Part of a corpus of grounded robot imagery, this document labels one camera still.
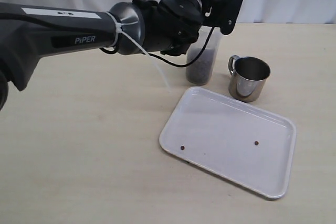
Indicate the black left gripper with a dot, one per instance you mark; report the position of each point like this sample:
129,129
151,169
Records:
171,26

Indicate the steel cup with pellets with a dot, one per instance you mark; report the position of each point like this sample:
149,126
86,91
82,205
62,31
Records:
247,77

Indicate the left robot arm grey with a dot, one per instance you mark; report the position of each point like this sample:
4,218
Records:
29,33

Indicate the translucent plastic tall container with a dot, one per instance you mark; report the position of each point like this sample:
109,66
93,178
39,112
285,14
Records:
200,72

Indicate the white rectangular plastic tray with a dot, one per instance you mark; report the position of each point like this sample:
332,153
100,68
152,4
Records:
219,132

